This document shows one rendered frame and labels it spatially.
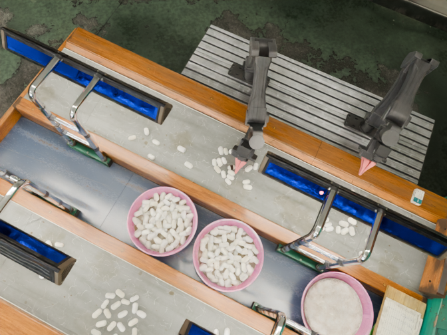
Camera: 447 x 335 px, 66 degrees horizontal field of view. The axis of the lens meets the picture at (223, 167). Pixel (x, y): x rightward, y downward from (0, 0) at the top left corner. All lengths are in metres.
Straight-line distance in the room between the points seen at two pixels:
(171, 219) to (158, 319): 0.36
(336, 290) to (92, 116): 1.20
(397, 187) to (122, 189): 1.14
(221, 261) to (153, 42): 1.80
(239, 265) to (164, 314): 0.32
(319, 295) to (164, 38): 2.04
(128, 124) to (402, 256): 1.23
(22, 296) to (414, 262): 1.46
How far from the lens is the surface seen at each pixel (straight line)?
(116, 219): 1.47
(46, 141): 1.67
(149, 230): 1.38
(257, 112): 1.30
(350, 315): 1.47
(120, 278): 1.37
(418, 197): 1.61
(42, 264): 1.06
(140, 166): 1.42
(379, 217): 1.11
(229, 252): 1.35
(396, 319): 1.49
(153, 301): 1.35
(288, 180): 1.10
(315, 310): 1.42
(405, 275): 1.56
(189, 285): 1.32
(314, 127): 1.66
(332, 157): 1.52
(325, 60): 2.77
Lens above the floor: 2.08
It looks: 70 degrees down
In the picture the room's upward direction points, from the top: 12 degrees clockwise
